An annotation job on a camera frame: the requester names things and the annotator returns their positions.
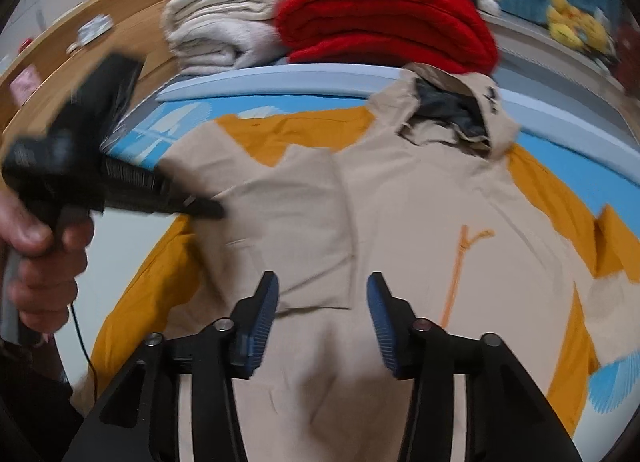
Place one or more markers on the pink item on headboard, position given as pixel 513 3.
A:
pixel 25 84

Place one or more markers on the red folded blanket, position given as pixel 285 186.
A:
pixel 448 34

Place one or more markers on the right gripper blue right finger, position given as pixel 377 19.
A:
pixel 392 319

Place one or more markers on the wooden headboard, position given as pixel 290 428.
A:
pixel 136 31

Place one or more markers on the cream folded quilt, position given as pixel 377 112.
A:
pixel 208 37

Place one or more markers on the yellow plush toys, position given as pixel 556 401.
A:
pixel 575 28

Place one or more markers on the dark red plush bag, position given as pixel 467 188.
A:
pixel 627 45

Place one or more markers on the beige and orange hooded jacket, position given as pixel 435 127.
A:
pixel 424 183

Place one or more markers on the blue patterned bed sheet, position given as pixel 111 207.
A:
pixel 124 239

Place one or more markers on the crumpled tissue on headboard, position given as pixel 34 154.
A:
pixel 92 30

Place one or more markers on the person's left hand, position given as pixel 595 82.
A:
pixel 45 284

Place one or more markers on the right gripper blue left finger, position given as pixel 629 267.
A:
pixel 253 317

